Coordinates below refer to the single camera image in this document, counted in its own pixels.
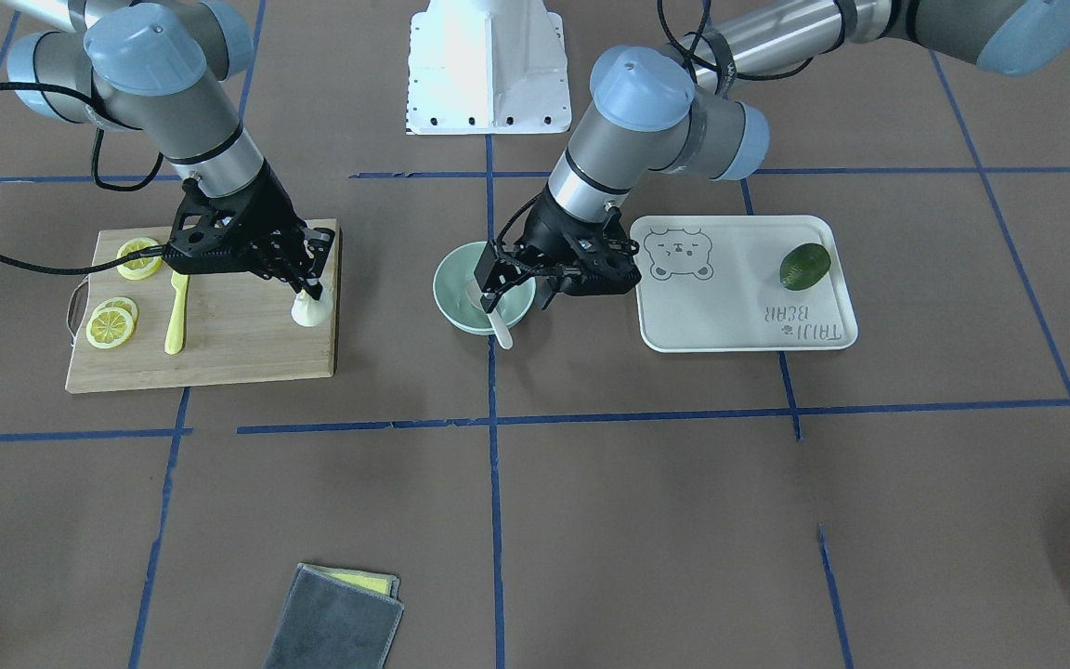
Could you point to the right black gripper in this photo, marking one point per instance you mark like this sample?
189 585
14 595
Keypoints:
271 212

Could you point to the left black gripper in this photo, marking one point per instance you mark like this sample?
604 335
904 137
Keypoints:
549 229

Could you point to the white spoon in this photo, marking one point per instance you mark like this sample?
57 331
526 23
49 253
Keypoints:
499 328

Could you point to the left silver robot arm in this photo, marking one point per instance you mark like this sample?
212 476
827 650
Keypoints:
670 109

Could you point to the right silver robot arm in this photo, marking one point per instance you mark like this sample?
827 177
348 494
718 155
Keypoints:
158 67

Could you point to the mint green bowl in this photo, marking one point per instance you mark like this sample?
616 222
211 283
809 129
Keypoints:
454 272

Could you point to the wooden cutting board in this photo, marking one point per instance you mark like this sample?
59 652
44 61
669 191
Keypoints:
239 330

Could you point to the yellow plastic knife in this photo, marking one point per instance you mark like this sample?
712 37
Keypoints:
176 326

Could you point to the lemon slice top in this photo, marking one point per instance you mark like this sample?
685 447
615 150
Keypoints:
144 257

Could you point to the lemon slice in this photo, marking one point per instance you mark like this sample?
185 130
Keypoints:
110 328
122 302
144 257

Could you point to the lemon slice lower back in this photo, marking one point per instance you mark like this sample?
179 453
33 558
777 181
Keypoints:
122 302

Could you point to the lemon slice lower front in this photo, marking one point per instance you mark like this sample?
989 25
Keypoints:
110 328

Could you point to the cream bear tray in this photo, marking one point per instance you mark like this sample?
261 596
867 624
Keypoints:
711 284

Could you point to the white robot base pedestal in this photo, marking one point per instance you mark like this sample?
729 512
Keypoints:
478 67

